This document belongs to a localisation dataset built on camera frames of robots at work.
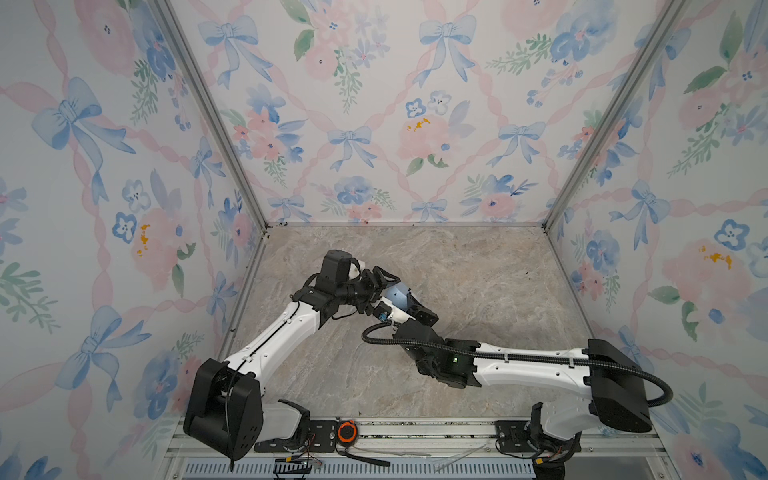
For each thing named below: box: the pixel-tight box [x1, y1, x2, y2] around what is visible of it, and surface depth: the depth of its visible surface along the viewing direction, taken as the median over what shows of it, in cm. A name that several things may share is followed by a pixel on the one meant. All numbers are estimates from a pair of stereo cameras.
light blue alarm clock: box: [385, 282, 409, 311], surface depth 76 cm
